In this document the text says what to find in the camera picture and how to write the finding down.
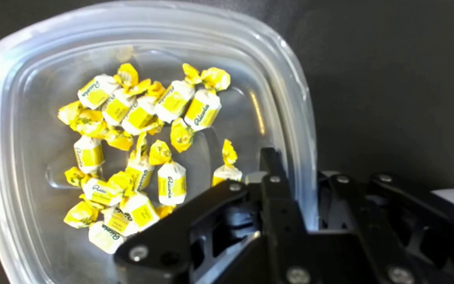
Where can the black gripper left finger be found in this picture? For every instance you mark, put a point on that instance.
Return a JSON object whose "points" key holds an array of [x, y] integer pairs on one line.
{"points": [[196, 241]]}

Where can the round black table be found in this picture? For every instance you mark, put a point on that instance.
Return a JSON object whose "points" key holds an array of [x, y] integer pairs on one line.
{"points": [[382, 79]]}

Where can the yellow wrapped candies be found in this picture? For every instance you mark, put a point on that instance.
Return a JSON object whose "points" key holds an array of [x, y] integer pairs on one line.
{"points": [[130, 129]]}

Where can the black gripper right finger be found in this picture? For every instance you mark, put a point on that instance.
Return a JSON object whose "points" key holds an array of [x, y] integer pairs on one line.
{"points": [[386, 230]]}

